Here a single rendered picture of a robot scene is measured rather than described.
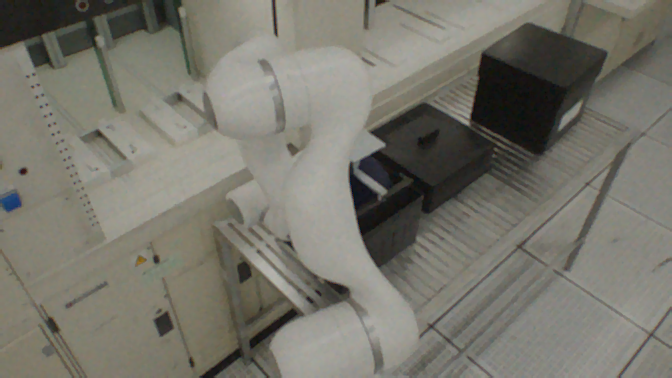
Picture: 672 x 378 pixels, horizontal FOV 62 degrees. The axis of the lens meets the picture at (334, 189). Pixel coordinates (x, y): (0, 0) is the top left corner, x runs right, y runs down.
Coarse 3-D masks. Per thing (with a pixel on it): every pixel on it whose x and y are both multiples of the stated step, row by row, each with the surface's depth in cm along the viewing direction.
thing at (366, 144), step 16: (368, 144) 126; (384, 144) 126; (352, 160) 122; (368, 176) 129; (400, 176) 134; (384, 192) 126; (400, 192) 134; (368, 208) 125; (384, 208) 133; (400, 208) 138; (368, 224) 132
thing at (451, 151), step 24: (408, 120) 170; (432, 120) 170; (456, 120) 170; (408, 144) 161; (432, 144) 162; (456, 144) 162; (480, 144) 162; (408, 168) 154; (432, 168) 154; (456, 168) 154; (480, 168) 164; (432, 192) 151; (456, 192) 161
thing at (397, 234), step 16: (416, 192) 138; (416, 208) 137; (384, 224) 130; (400, 224) 136; (416, 224) 142; (368, 240) 129; (384, 240) 135; (400, 240) 141; (384, 256) 140; (336, 288) 135
